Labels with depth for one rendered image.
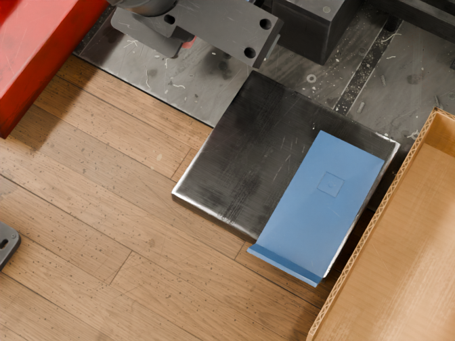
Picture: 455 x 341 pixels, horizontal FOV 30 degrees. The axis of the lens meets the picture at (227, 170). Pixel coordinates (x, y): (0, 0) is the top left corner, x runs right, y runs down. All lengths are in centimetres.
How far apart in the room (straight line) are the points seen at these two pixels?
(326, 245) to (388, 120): 16
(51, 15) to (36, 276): 29
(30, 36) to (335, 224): 39
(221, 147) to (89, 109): 15
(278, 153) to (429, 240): 17
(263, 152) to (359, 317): 18
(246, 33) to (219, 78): 24
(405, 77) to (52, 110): 37
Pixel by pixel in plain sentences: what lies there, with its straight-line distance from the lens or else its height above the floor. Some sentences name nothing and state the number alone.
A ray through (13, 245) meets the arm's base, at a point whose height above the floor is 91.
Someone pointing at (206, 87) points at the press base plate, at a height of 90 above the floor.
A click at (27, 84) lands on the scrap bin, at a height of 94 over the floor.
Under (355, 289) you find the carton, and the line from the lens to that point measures 81.
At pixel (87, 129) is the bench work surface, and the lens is 89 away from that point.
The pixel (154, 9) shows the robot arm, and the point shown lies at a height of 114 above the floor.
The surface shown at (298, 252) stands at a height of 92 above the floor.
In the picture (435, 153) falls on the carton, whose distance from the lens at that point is 88.
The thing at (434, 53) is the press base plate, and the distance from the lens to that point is 94.
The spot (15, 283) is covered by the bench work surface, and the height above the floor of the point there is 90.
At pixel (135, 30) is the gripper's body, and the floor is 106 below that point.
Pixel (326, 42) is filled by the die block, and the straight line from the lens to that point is 87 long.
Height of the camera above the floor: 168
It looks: 66 degrees down
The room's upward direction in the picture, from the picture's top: 2 degrees counter-clockwise
